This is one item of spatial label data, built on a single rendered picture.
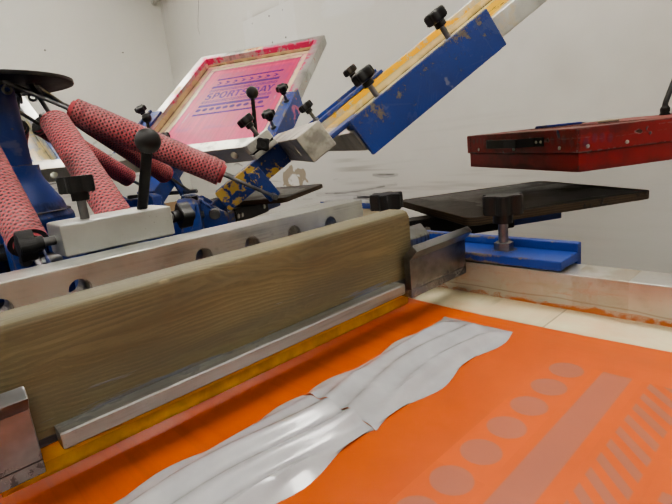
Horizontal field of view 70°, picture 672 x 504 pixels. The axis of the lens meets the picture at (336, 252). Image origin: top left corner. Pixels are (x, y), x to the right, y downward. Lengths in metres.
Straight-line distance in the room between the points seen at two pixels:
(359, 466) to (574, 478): 0.11
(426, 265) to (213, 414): 0.24
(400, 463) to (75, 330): 0.20
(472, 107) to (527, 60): 0.33
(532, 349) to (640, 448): 0.13
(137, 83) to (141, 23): 0.52
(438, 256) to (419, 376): 0.17
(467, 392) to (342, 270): 0.14
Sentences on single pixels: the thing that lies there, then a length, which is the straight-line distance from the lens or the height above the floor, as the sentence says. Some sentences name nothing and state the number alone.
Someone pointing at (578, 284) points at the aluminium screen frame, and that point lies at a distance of 0.49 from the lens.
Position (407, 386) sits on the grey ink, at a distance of 0.35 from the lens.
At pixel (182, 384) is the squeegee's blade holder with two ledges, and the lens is 0.33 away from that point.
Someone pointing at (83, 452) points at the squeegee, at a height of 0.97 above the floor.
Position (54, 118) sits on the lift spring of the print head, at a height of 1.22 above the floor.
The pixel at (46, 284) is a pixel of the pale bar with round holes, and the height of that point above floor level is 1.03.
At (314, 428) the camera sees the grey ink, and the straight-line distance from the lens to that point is 0.31.
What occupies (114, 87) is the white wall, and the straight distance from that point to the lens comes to 4.76.
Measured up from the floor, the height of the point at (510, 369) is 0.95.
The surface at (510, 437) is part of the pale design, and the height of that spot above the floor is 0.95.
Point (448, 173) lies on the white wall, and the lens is 2.64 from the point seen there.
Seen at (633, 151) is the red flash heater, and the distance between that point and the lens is 1.21.
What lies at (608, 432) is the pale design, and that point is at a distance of 0.33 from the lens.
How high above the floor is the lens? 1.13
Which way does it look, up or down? 13 degrees down
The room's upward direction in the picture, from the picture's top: 6 degrees counter-clockwise
